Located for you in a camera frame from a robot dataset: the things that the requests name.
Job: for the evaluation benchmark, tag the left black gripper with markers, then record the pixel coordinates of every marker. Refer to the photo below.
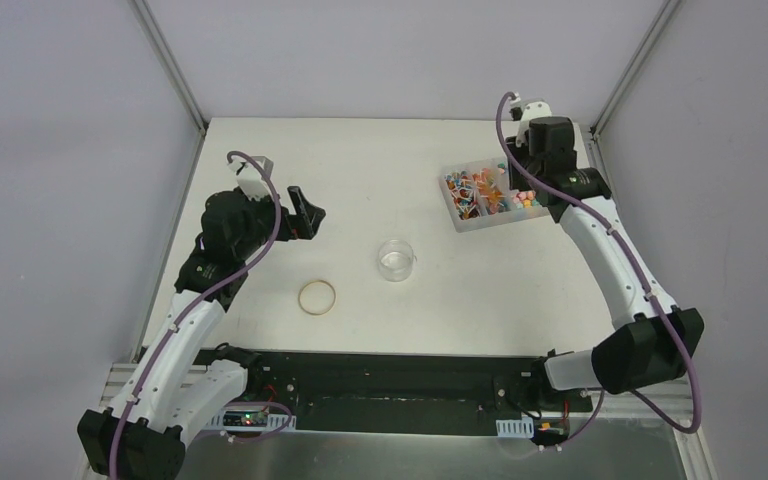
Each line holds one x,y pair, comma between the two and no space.
289,220

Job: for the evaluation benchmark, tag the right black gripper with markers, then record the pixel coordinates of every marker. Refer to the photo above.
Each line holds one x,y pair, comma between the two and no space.
514,152

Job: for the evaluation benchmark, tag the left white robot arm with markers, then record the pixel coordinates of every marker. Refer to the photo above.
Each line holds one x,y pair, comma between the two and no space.
146,429

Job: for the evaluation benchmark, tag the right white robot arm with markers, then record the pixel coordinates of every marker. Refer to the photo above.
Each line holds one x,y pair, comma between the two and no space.
651,333

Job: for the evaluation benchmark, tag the clear compartment candy box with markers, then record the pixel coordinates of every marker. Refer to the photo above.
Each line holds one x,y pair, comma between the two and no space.
478,195

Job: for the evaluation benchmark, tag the clear plastic jar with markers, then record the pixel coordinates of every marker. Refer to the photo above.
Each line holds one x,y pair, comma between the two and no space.
395,260

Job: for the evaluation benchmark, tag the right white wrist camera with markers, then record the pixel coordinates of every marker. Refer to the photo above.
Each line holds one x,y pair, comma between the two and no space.
522,111

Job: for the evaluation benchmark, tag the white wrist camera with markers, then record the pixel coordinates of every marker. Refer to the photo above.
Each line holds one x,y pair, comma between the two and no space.
522,111
248,177

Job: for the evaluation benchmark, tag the right aluminium frame post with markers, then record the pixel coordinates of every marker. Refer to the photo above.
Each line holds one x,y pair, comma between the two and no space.
645,48

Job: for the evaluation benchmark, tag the aluminium frame post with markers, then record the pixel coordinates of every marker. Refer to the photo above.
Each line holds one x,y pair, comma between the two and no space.
166,58
645,48

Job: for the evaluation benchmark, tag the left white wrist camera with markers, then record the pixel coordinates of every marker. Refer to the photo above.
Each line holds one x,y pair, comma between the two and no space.
248,177

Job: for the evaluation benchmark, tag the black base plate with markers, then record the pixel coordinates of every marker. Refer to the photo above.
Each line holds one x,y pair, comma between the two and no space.
401,394

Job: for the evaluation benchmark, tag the left white cable duct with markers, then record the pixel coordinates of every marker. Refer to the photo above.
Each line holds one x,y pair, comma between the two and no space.
250,421

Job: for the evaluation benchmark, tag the white cable duct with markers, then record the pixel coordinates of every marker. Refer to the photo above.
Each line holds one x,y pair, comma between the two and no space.
250,421
522,428

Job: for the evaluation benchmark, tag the left aluminium frame post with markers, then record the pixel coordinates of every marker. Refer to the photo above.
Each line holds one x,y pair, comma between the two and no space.
166,58

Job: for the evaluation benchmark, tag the right white cable duct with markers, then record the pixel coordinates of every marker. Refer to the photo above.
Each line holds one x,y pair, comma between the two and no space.
522,428

